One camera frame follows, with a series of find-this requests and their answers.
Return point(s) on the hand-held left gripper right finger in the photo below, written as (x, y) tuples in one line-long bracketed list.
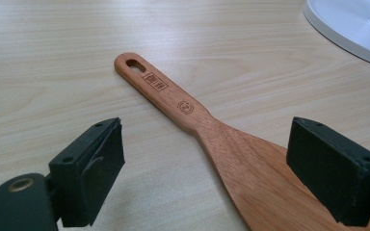
[(334, 173)]

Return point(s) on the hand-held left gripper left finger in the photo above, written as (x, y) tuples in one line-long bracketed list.
[(83, 173)]

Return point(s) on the wooden spatula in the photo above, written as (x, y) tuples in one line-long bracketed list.
[(237, 154)]

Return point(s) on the white round stand base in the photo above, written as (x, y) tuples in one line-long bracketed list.
[(347, 25)]

